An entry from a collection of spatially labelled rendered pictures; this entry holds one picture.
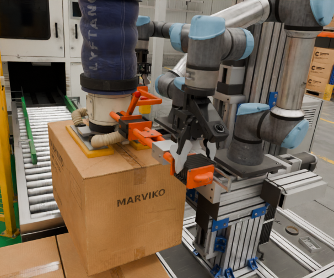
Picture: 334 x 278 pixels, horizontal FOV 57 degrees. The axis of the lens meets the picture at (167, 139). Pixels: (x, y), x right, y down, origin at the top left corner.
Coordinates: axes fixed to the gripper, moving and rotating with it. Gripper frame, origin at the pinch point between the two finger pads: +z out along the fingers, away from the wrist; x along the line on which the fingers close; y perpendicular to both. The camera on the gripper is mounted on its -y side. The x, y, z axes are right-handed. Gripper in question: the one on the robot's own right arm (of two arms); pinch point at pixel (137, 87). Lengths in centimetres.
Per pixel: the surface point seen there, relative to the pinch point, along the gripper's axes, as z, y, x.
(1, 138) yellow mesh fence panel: 45, -66, -63
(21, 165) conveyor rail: 61, -56, -54
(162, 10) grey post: -48, -256, 156
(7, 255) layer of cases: 66, 22, -69
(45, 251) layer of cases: 66, 26, -54
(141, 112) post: 26, -39, 23
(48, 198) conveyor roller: 67, -18, -45
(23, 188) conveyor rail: 61, -24, -57
